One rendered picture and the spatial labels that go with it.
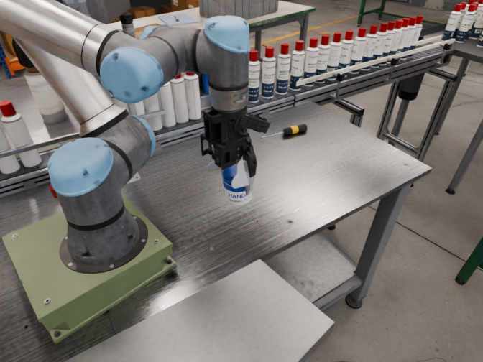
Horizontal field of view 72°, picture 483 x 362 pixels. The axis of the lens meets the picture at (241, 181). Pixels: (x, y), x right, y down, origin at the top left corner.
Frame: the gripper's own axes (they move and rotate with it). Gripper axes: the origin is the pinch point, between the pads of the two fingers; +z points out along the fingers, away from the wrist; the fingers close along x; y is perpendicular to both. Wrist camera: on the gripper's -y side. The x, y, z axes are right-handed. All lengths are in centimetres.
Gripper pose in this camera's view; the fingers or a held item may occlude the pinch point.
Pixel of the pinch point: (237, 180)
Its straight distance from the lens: 78.8
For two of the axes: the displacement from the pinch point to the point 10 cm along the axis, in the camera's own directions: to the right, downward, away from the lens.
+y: -7.4, 4.2, -5.3
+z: 0.0, 7.8, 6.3
